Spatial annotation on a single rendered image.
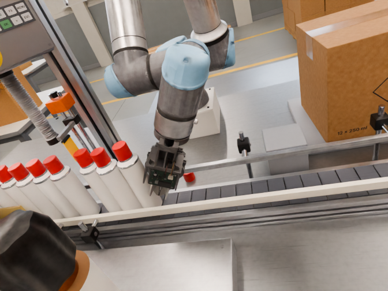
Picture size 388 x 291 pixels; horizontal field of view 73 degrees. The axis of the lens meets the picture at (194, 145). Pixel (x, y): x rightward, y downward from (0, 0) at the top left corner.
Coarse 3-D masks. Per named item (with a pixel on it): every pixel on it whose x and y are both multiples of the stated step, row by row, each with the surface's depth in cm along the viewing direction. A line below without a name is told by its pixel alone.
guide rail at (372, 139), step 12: (324, 144) 56; (336, 144) 55; (348, 144) 55; (360, 144) 54; (252, 156) 60; (264, 156) 59; (276, 156) 58; (288, 156) 58; (192, 168) 63; (204, 168) 63; (216, 168) 62
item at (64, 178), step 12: (48, 156) 63; (48, 168) 61; (60, 168) 62; (60, 180) 62; (72, 180) 64; (72, 192) 65; (84, 192) 67; (72, 204) 67; (84, 204) 68; (96, 204) 71
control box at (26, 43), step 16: (0, 0) 49; (16, 0) 51; (16, 32) 52; (32, 32) 54; (0, 48) 50; (16, 48) 52; (32, 48) 54; (48, 48) 56; (0, 64) 51; (16, 64) 53
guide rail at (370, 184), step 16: (272, 192) 56; (288, 192) 55; (304, 192) 54; (320, 192) 53; (336, 192) 53; (144, 208) 64; (160, 208) 62; (176, 208) 61; (192, 208) 60; (208, 208) 60; (64, 224) 69
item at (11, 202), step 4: (0, 184) 68; (0, 188) 68; (0, 192) 68; (4, 192) 69; (0, 196) 69; (4, 196) 69; (8, 196) 70; (0, 200) 69; (4, 200) 69; (8, 200) 70; (12, 200) 71; (0, 204) 70; (4, 204) 70; (8, 204) 70; (12, 204) 71; (16, 204) 72
